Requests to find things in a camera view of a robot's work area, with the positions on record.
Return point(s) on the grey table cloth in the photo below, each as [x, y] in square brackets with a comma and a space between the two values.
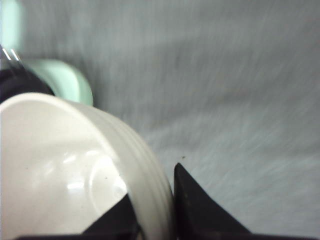
[228, 88]

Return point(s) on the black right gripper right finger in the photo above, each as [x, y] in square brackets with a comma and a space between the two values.
[198, 216]

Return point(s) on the mint green breakfast maker base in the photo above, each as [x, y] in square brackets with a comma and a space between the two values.
[66, 81]

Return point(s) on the black round frying pan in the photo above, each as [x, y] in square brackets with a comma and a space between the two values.
[17, 79]

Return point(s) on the beige ribbed ceramic bowl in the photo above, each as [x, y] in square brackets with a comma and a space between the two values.
[63, 165]

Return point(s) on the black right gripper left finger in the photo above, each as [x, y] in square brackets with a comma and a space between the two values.
[118, 223]

